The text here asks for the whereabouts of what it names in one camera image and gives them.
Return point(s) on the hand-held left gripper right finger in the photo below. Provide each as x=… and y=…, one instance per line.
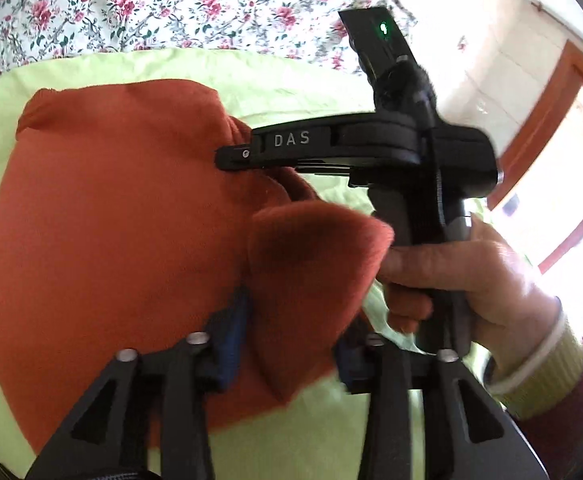
x=376, y=367

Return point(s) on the orange knit sweater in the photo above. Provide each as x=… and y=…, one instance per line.
x=121, y=220

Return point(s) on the floral print quilt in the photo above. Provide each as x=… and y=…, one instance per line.
x=171, y=5

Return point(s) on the wooden window frame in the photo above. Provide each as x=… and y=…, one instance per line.
x=546, y=110

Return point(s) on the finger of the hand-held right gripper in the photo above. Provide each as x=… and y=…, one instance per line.
x=281, y=147

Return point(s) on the person's right forearm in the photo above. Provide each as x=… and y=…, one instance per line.
x=566, y=400

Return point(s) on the person's right hand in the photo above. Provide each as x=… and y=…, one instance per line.
x=501, y=290

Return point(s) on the light green bed sheet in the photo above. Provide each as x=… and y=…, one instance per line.
x=291, y=430

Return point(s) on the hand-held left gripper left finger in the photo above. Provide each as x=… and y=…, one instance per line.
x=231, y=345

